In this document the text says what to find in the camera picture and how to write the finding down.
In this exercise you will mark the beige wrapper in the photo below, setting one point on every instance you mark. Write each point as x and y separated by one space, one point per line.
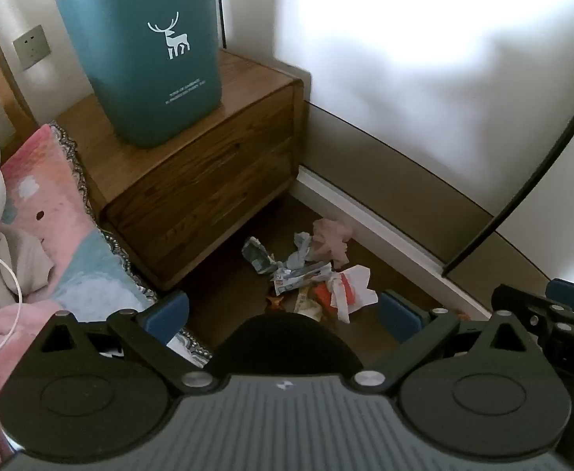
309 306

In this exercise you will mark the wooden nightstand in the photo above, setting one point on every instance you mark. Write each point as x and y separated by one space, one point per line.
193 181

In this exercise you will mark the crumpled pink tissue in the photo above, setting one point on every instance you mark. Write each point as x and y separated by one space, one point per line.
331 243

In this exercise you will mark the white tissue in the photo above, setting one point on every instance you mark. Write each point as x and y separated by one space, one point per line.
363 287

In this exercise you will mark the orange wrapper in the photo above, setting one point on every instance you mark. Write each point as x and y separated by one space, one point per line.
326 293

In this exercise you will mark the wall power socket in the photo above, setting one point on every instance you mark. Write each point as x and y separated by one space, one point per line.
32 48

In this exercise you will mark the beige cloth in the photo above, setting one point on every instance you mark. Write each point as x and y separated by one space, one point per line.
27 265

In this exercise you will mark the small orange scrap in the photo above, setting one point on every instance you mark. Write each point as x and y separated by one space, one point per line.
274 302

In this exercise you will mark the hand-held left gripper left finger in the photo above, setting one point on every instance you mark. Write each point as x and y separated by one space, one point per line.
169 311

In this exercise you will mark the light blue paper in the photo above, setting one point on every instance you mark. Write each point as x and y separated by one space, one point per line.
302 250

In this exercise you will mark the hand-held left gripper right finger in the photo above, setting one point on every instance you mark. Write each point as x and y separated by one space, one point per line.
402 316

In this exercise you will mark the teal deer print trash bin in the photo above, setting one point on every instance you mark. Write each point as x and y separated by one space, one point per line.
135 83

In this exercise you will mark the pink patterned lace-trimmed quilt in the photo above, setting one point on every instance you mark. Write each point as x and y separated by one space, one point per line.
46 191

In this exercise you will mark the crumpled green white wrapper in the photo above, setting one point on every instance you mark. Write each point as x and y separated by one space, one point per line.
256 255

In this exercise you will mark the thin black pole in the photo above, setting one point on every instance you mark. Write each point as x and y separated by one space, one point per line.
221 5

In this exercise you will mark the flat white blue wrapper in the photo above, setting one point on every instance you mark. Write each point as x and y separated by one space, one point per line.
299 274

